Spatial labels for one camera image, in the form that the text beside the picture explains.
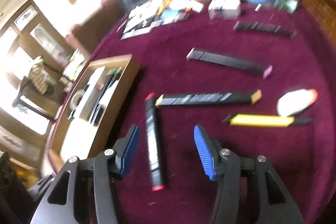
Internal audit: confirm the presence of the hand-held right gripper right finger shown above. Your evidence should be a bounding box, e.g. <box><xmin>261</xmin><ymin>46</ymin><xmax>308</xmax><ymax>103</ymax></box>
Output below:
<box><xmin>194</xmin><ymin>125</ymin><xmax>305</xmax><ymax>224</ymax></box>

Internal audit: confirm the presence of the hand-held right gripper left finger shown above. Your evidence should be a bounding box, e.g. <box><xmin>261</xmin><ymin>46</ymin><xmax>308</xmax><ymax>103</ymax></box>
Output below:
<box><xmin>30</xmin><ymin>124</ymin><xmax>140</xmax><ymax>224</ymax></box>

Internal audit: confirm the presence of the red-capped black marker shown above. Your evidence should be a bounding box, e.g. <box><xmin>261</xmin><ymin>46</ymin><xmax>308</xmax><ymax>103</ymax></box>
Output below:
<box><xmin>145</xmin><ymin>93</ymin><xmax>167</xmax><ymax>192</ymax></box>

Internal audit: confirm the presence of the cardboard box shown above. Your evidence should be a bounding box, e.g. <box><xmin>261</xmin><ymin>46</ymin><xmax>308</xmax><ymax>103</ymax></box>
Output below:
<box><xmin>50</xmin><ymin>54</ymin><xmax>140</xmax><ymax>161</ymax></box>

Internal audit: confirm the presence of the green-capped black marker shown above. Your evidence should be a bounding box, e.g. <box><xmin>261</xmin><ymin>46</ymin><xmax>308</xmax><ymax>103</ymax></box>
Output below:
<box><xmin>98</xmin><ymin>68</ymin><xmax>124</xmax><ymax>115</ymax></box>

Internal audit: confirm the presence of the yellow-capped black marker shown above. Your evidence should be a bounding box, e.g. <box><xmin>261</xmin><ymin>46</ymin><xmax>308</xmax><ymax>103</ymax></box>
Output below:
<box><xmin>155</xmin><ymin>89</ymin><xmax>262</xmax><ymax>108</ymax></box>

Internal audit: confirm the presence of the maroon tablecloth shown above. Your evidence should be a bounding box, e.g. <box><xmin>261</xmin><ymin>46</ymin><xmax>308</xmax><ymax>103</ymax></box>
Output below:
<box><xmin>42</xmin><ymin>0</ymin><xmax>336</xmax><ymax>224</ymax></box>

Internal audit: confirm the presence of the pink-capped black marker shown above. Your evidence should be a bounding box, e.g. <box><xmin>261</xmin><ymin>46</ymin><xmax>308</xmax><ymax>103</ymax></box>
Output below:
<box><xmin>186</xmin><ymin>48</ymin><xmax>273</xmax><ymax>80</ymax></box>

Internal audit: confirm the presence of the white red-capped bottle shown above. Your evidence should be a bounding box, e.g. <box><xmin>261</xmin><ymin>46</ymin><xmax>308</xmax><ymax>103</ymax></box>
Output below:
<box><xmin>277</xmin><ymin>88</ymin><xmax>319</xmax><ymax>116</ymax></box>

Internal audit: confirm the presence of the striped cloth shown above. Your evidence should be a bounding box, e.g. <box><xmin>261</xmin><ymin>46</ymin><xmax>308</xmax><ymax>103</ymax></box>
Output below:
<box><xmin>28</xmin><ymin>56</ymin><xmax>54</xmax><ymax>95</ymax></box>

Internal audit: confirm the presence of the row of assorted pens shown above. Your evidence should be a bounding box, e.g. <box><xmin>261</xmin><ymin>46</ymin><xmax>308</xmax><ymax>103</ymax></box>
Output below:
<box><xmin>121</xmin><ymin>0</ymin><xmax>191</xmax><ymax>40</ymax></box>

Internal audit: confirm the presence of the brown armchair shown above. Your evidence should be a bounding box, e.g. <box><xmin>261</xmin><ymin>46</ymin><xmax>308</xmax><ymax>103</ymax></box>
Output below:
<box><xmin>65</xmin><ymin>0</ymin><xmax>125</xmax><ymax>57</ymax></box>

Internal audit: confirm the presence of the long black pen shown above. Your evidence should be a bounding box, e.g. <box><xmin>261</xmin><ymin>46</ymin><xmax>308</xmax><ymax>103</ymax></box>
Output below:
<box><xmin>233</xmin><ymin>21</ymin><xmax>298</xmax><ymax>38</ymax></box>

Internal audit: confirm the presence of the small white box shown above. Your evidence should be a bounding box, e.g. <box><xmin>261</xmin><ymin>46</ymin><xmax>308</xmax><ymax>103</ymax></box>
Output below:
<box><xmin>208</xmin><ymin>0</ymin><xmax>242</xmax><ymax>20</ymax></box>

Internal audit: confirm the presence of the flat white box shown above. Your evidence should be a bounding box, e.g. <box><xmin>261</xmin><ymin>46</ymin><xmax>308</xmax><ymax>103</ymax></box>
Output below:
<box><xmin>169</xmin><ymin>0</ymin><xmax>204</xmax><ymax>14</ymax></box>

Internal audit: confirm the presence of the wooden framed window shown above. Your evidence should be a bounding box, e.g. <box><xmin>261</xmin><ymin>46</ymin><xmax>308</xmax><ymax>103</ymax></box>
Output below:
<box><xmin>0</xmin><ymin>0</ymin><xmax>77</xmax><ymax>140</ymax></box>

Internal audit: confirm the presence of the small green bottle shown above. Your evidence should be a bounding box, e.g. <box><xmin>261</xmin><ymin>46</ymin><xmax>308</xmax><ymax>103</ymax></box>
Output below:
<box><xmin>275</xmin><ymin>0</ymin><xmax>299</xmax><ymax>14</ymax></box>

